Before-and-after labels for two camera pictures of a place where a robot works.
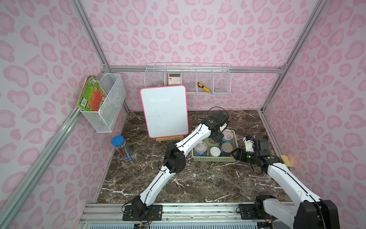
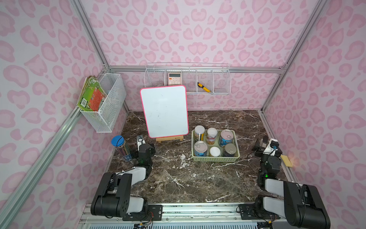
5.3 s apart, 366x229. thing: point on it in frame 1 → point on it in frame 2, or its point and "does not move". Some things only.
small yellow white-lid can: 215,151 does not move
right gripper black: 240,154 → 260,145
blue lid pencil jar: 118,141 does not move
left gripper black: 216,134 → 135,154
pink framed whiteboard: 166,109 does not move
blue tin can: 200,150 does not move
